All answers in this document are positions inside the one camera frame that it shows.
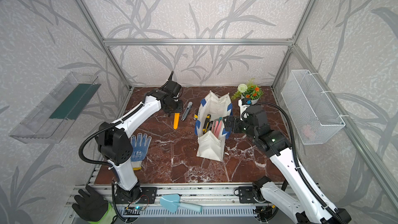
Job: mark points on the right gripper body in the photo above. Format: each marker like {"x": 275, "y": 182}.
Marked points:
{"x": 239, "y": 126}

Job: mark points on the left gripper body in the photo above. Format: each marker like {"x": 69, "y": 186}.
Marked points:
{"x": 175, "y": 107}

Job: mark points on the grey art knife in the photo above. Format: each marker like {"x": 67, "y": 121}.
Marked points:
{"x": 187, "y": 110}

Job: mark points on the orange art knife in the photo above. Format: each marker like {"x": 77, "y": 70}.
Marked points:
{"x": 176, "y": 121}

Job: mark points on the black yellow art knife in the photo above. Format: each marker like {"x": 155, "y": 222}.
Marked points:
{"x": 206, "y": 123}

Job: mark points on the white Doraemon tote pouch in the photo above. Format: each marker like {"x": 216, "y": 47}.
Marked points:
{"x": 211, "y": 147}

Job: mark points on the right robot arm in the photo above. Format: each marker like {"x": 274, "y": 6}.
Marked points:
{"x": 310, "y": 205}

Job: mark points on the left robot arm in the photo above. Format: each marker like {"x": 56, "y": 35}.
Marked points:
{"x": 114, "y": 139}

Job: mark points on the white power adapter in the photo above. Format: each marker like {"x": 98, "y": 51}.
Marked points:
{"x": 244, "y": 103}

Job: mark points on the potted artificial flower plant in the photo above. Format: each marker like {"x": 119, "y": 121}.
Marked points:
{"x": 248, "y": 91}

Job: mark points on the blue dotted work glove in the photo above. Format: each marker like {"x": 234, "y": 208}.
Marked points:
{"x": 140, "y": 144}

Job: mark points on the light blue trowel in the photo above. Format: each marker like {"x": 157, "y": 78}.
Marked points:
{"x": 172, "y": 203}

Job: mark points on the black and green glove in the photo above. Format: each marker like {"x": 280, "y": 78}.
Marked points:
{"x": 93, "y": 208}

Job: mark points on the white wire mesh basket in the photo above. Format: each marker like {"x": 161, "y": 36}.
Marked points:
{"x": 314, "y": 116}

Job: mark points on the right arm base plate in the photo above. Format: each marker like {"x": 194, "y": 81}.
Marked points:
{"x": 245, "y": 195}

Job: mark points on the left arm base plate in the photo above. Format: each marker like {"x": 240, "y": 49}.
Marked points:
{"x": 141, "y": 195}

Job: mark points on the clear plastic wall bin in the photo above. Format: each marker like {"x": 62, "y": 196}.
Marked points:
{"x": 49, "y": 122}

